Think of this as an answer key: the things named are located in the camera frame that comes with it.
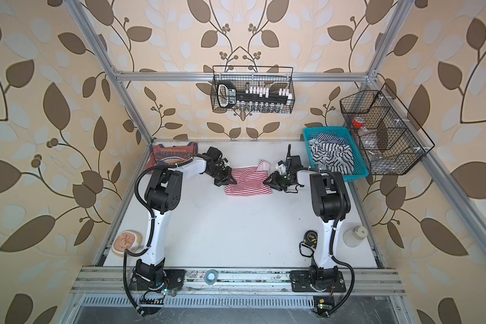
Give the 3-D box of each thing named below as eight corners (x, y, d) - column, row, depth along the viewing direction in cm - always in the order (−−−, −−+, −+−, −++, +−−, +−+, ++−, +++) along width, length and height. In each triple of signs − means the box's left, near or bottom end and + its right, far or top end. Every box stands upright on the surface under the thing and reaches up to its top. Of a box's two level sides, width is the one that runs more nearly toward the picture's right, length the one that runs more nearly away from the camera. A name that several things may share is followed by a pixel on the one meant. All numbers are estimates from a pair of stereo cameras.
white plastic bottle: (345, 247, 83) (356, 239, 75) (342, 234, 86) (351, 225, 78) (358, 247, 83) (370, 239, 75) (354, 234, 86) (365, 225, 78)
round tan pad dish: (113, 256, 83) (107, 254, 80) (123, 231, 90) (118, 228, 86) (137, 256, 83) (132, 254, 80) (146, 231, 90) (141, 228, 86)
